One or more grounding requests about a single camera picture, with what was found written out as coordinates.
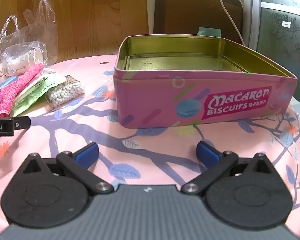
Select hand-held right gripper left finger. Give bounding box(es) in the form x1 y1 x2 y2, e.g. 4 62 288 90
22 142 113 195

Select white cable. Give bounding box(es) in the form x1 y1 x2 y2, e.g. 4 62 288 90
210 0 245 45

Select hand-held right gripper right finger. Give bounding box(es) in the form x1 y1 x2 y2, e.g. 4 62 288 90
181 141 277 195

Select pink biscuit tin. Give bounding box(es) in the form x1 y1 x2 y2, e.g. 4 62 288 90
114 35 297 129

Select paper cups in plastic sleeve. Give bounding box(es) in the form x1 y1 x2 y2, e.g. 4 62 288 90
0 42 47 77

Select wooden board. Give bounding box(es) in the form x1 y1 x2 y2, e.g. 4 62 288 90
0 0 150 63

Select clear plastic bag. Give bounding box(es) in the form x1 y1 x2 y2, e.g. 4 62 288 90
0 0 59 65

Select brown case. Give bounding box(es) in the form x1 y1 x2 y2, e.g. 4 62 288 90
154 0 243 45

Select light green packet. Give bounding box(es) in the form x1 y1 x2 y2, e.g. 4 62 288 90
12 76 65 117

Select pink floral tablecloth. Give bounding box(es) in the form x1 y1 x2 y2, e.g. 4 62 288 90
0 54 300 240

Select pink packet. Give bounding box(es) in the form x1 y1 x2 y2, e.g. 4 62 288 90
0 64 45 117

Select bag of white beads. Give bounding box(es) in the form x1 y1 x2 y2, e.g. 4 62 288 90
45 75 85 109

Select frosted glass sliding door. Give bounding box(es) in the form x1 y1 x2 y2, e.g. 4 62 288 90
242 0 300 80

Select light blue case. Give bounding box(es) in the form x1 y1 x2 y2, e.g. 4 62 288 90
0 76 18 108

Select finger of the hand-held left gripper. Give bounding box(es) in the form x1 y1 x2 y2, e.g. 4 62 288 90
12 116 32 131

